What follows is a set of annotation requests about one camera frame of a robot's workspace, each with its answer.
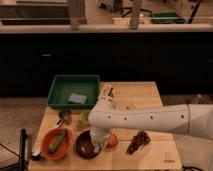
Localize light green cup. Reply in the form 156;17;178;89
80;110;89;126

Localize green plastic tray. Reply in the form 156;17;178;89
47;75;100;109

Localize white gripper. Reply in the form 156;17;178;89
90;128;111;146

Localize dark grape bunch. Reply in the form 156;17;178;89
126;131;150;154

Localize purple bowl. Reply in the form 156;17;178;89
75;131;98;159

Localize blue sponge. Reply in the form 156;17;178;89
68;93;87;104

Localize green cucumber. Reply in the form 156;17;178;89
49;129;67;154

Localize orange fruit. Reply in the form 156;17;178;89
106;134;118;148

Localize small metal pot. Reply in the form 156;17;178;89
57;109;72;126

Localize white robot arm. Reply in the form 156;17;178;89
88;96;213;146

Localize brown scrub brush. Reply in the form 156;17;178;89
98;84;113;99

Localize orange bowl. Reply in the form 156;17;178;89
41;128;73;160

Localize black pole stand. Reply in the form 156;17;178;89
19;129;27;171

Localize grey blue towel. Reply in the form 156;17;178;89
93;144;102;155

